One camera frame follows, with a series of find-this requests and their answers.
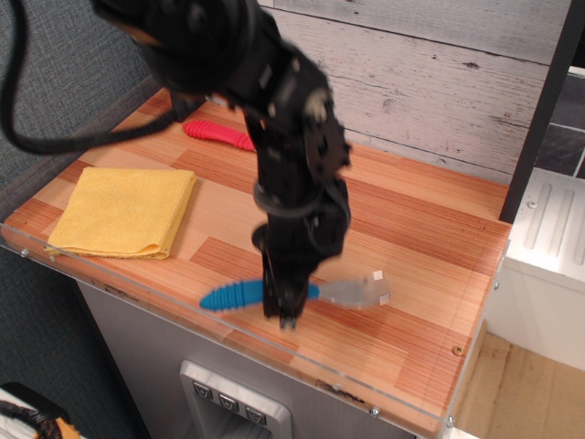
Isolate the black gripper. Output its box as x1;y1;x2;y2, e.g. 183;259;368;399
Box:
250;177;353;331

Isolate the blue handled metal fork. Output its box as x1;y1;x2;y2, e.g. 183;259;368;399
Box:
199;271;390;312

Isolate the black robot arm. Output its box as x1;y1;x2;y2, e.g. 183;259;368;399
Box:
92;1;351;327

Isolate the silver dispenser button panel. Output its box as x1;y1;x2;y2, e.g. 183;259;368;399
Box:
179;360;293;438

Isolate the grey cabinet front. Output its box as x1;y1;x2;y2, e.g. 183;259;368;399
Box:
80;284;412;438

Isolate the yellow folded cloth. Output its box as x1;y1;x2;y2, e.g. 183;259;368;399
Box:
45;167;197;260

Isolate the clear acrylic edge guard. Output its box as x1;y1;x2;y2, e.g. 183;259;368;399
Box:
1;225;452;438

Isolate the orange sponge piece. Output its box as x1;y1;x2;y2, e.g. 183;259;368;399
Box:
56;418;83;439

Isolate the red handled metal spoon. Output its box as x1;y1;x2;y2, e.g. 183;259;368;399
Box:
183;120;256;151

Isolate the dark left shelf post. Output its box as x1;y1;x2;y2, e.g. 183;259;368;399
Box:
170;91;207;123

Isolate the dark shelf post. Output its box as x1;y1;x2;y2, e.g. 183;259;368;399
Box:
170;91;207;123
499;0;584;224

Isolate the dark right shelf post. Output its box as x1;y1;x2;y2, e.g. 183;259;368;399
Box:
499;0;584;224

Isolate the black braided cable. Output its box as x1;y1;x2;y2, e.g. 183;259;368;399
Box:
0;0;177;155

